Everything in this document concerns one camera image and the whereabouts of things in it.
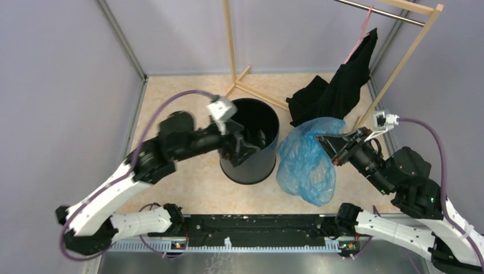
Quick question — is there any pink hanger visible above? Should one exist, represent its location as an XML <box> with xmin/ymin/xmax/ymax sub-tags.
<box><xmin>344</xmin><ymin>6</ymin><xmax>374</xmax><ymax>64</ymax></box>

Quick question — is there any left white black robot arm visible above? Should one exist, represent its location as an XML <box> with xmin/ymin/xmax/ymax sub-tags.
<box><xmin>56</xmin><ymin>111</ymin><xmax>260</xmax><ymax>261</ymax></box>

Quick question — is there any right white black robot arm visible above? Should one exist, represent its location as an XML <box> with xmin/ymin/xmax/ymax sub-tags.
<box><xmin>316</xmin><ymin>127</ymin><xmax>483</xmax><ymax>273</ymax></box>

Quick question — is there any black trash bin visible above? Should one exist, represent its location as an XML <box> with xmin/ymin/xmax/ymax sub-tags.
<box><xmin>220</xmin><ymin>98</ymin><xmax>280</xmax><ymax>185</ymax></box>

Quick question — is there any blue plastic trash bag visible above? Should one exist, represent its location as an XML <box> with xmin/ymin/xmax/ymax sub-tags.
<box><xmin>276</xmin><ymin>117</ymin><xmax>346</xmax><ymax>207</ymax></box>

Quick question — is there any black cloth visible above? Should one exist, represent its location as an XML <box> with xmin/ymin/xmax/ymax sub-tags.
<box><xmin>286</xmin><ymin>28</ymin><xmax>378</xmax><ymax>127</ymax></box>

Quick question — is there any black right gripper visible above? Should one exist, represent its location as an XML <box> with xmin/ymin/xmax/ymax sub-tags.
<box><xmin>312</xmin><ymin>126</ymin><xmax>393</xmax><ymax>195</ymax></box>

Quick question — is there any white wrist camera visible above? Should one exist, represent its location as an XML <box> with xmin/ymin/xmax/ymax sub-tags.
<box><xmin>365</xmin><ymin>110</ymin><xmax>400</xmax><ymax>142</ymax></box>
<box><xmin>207</xmin><ymin>95</ymin><xmax>237</xmax><ymax>135</ymax></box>

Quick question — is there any wooden clothes rack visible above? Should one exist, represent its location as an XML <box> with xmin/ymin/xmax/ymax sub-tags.
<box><xmin>222</xmin><ymin>1</ymin><xmax>444</xmax><ymax>129</ymax></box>

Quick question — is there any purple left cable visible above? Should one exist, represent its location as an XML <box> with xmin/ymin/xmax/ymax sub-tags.
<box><xmin>60</xmin><ymin>89</ymin><xmax>215</xmax><ymax>261</ymax></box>

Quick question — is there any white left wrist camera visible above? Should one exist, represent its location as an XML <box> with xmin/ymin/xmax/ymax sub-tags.
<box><xmin>207</xmin><ymin>95</ymin><xmax>237</xmax><ymax>135</ymax></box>

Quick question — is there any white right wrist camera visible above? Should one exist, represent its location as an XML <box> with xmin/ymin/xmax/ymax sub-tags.
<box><xmin>365</xmin><ymin>110</ymin><xmax>400</xmax><ymax>142</ymax></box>

